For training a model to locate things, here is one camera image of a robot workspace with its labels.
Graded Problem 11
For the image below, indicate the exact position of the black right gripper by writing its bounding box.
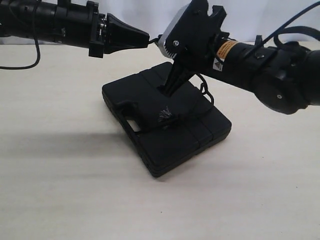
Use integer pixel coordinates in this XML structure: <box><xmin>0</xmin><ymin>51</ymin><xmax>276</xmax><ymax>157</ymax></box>
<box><xmin>160</xmin><ymin>32</ymin><xmax>225</xmax><ymax>97</ymax></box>

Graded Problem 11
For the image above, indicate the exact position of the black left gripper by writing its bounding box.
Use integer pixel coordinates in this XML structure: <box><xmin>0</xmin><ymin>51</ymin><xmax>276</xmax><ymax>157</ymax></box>
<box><xmin>86</xmin><ymin>1</ymin><xmax>150</xmax><ymax>58</ymax></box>

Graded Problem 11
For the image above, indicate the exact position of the black frayed cord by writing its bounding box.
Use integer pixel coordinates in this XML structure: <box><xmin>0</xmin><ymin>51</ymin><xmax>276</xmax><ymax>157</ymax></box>
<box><xmin>117</xmin><ymin>74</ymin><xmax>216</xmax><ymax>133</ymax></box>

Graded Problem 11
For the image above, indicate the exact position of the black plastic carry case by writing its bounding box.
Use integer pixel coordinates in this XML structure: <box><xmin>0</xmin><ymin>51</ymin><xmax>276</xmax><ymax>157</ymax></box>
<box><xmin>101</xmin><ymin>62</ymin><xmax>232</xmax><ymax>178</ymax></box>

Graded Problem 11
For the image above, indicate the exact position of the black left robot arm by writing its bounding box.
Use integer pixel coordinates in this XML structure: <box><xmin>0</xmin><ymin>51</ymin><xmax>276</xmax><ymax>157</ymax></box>
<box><xmin>0</xmin><ymin>0</ymin><xmax>150</xmax><ymax>58</ymax></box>

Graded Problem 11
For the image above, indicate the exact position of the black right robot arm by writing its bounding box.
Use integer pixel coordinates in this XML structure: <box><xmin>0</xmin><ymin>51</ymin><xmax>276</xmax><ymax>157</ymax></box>
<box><xmin>158</xmin><ymin>27</ymin><xmax>320</xmax><ymax>115</ymax></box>

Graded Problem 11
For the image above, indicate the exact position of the white backdrop cloth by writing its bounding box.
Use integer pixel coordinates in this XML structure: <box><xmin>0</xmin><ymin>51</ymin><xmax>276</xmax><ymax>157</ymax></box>
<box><xmin>0</xmin><ymin>0</ymin><xmax>320</xmax><ymax>46</ymax></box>

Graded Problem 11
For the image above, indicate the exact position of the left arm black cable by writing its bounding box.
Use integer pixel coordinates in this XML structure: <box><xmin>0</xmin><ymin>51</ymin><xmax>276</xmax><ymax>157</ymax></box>
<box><xmin>0</xmin><ymin>37</ymin><xmax>42</xmax><ymax>70</ymax></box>

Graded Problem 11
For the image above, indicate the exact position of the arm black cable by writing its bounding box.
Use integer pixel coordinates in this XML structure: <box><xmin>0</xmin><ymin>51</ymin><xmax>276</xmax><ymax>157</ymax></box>
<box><xmin>0</xmin><ymin>37</ymin><xmax>42</xmax><ymax>70</ymax></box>
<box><xmin>259</xmin><ymin>0</ymin><xmax>320</xmax><ymax>46</ymax></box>

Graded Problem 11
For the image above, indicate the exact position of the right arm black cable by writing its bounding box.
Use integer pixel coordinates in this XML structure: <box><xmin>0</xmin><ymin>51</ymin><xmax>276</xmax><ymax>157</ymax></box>
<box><xmin>259</xmin><ymin>0</ymin><xmax>320</xmax><ymax>46</ymax></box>

